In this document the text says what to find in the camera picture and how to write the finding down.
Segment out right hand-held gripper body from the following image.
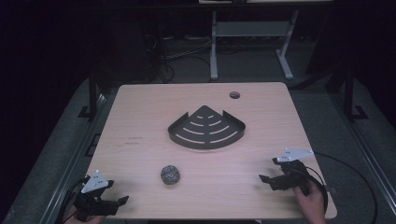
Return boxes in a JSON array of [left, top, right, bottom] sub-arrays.
[[269, 147, 314, 197]]

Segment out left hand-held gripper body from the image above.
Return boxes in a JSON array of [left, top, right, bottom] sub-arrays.
[[73, 169, 120, 222]]

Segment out steel wool scouring ball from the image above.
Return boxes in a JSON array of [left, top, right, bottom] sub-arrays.
[[160, 164, 181, 186]]

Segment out black metal corner shelf rack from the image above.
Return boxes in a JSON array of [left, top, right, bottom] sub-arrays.
[[167, 105, 247, 150]]

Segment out person's left hand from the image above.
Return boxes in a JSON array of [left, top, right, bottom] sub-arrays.
[[64, 205, 106, 224]]

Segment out person's right hand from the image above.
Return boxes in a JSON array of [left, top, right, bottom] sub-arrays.
[[291, 179, 328, 224]]

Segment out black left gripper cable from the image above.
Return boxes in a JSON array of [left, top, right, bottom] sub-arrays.
[[56, 175, 92, 224]]

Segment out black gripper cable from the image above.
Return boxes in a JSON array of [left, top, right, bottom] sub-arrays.
[[56, 175, 92, 224], [303, 151, 379, 224]]

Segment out aluminium frame rail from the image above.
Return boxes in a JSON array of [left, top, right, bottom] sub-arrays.
[[330, 92, 396, 207], [36, 92, 110, 224]]

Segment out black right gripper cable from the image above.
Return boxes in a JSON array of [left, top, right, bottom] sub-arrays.
[[303, 151, 379, 224]]

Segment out black metal post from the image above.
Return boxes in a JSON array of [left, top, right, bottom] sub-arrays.
[[77, 68, 100, 119], [342, 66, 369, 123]]

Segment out grey metal table frame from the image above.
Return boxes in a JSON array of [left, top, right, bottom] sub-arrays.
[[209, 8, 301, 81]]

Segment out bundle of floor cables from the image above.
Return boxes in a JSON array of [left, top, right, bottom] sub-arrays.
[[141, 32, 216, 84]]

